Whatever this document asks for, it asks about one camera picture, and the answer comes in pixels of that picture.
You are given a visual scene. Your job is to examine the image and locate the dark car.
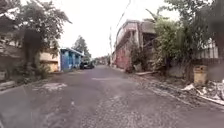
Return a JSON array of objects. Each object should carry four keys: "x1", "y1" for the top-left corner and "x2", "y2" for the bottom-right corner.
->
[{"x1": 79, "y1": 60, "x2": 96, "y2": 70}]

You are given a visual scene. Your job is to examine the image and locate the red brick building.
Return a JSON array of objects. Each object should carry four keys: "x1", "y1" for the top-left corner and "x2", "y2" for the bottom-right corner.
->
[{"x1": 111, "y1": 19, "x2": 158, "y2": 72}]

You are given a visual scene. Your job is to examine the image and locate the distant tree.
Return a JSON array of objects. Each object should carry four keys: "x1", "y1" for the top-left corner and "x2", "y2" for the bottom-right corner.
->
[{"x1": 71, "y1": 34, "x2": 92, "y2": 62}]

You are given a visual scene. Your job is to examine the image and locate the grey asphalt road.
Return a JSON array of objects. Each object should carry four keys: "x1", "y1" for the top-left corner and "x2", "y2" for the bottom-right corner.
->
[{"x1": 0, "y1": 64, "x2": 224, "y2": 128}]

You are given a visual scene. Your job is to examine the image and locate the blue building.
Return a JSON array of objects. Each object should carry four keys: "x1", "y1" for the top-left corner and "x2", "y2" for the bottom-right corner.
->
[{"x1": 59, "y1": 47, "x2": 84, "y2": 72}]

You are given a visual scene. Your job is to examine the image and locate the green bushes and trees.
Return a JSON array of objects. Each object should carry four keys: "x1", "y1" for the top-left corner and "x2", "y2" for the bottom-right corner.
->
[{"x1": 129, "y1": 0, "x2": 224, "y2": 73}]

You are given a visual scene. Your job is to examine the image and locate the rubble strip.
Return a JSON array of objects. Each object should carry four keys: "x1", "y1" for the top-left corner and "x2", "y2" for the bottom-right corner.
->
[{"x1": 131, "y1": 70, "x2": 224, "y2": 107}]

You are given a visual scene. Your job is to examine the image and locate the large leafy tree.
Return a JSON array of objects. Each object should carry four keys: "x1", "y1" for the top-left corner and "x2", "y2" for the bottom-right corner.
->
[{"x1": 0, "y1": 0, "x2": 73, "y2": 79}]

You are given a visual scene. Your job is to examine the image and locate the yellow bin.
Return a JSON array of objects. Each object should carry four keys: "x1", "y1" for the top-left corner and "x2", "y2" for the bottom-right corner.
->
[{"x1": 193, "y1": 64, "x2": 208, "y2": 86}]

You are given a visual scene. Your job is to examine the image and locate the white fence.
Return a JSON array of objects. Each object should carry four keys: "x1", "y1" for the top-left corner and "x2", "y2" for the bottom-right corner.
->
[{"x1": 193, "y1": 44, "x2": 220, "y2": 61}]

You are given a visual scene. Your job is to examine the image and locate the overhead wires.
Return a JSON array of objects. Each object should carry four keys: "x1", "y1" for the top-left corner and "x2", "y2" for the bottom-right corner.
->
[{"x1": 108, "y1": 0, "x2": 133, "y2": 51}]

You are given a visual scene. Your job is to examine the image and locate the cream low wall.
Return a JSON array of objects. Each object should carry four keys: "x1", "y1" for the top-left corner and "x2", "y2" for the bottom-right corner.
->
[{"x1": 39, "y1": 51, "x2": 62, "y2": 74}]

